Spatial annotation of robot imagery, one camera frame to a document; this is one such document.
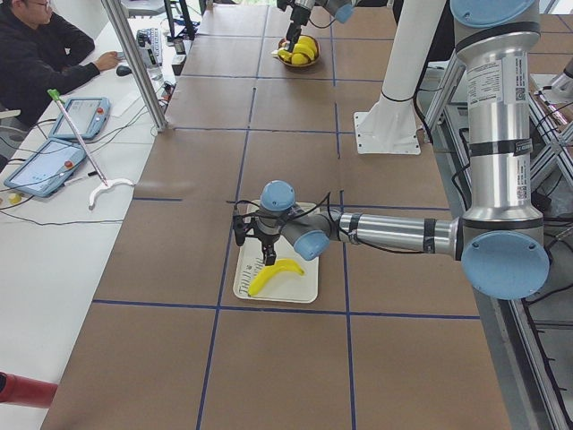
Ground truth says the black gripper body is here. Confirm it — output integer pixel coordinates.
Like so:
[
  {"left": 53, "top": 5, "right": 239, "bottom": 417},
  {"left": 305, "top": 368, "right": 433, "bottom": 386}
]
[
  {"left": 251, "top": 215, "right": 285, "bottom": 252},
  {"left": 288, "top": 5, "right": 310, "bottom": 33}
]

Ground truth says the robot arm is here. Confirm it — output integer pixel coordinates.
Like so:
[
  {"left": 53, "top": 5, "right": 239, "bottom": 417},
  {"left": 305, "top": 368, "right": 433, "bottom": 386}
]
[
  {"left": 277, "top": 0, "right": 354, "bottom": 52},
  {"left": 233, "top": 1, "right": 550, "bottom": 300}
]

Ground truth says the brown wicker basket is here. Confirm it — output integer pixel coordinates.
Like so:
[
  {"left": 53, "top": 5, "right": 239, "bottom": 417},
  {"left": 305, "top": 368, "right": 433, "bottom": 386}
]
[{"left": 272, "top": 35, "right": 320, "bottom": 68}]

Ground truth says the white bear print tray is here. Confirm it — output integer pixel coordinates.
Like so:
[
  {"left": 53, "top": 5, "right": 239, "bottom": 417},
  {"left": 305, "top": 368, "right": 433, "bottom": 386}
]
[{"left": 233, "top": 202, "right": 321, "bottom": 305}]

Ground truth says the black computer mouse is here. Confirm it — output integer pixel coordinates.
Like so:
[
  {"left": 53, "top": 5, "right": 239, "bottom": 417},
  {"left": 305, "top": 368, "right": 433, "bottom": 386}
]
[{"left": 115, "top": 65, "right": 132, "bottom": 77}]

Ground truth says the teach pendant far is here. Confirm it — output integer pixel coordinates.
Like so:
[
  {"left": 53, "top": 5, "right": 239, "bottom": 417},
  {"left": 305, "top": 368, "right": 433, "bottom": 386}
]
[{"left": 48, "top": 97, "right": 111, "bottom": 142}]

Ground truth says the teach pendant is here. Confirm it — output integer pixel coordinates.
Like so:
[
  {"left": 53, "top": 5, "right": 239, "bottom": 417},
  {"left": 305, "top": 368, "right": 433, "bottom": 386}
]
[
  {"left": 48, "top": 97, "right": 111, "bottom": 142},
  {"left": 4, "top": 138, "right": 86, "bottom": 198}
]

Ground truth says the teach pendant near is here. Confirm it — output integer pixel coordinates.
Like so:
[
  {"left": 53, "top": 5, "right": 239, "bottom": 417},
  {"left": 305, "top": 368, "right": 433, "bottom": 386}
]
[{"left": 4, "top": 138, "right": 86, "bottom": 198}]

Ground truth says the white hook reaching stick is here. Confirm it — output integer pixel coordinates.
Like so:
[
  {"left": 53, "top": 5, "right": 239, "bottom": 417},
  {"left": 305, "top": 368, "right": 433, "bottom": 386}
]
[{"left": 47, "top": 89, "right": 135, "bottom": 211}]

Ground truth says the seated person in black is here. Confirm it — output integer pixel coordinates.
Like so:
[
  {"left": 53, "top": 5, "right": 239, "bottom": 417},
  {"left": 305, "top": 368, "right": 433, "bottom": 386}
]
[{"left": 1, "top": 1, "right": 119, "bottom": 129}]

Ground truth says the red cylinder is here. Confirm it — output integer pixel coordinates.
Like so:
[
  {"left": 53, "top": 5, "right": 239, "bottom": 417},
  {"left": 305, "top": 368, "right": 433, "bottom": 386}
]
[{"left": 0, "top": 372, "right": 58, "bottom": 409}]

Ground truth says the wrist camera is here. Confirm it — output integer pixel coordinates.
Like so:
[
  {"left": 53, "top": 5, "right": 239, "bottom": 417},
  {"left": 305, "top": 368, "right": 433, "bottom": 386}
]
[{"left": 232, "top": 214, "right": 252, "bottom": 246}]

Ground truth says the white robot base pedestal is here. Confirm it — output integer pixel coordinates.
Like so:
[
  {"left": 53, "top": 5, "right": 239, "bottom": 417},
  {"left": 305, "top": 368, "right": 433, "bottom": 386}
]
[{"left": 354, "top": 0, "right": 446, "bottom": 155}]

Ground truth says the aluminium frame post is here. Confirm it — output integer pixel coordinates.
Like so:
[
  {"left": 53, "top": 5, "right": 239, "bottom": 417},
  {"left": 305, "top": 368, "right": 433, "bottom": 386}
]
[{"left": 101, "top": 0, "right": 167, "bottom": 133}]

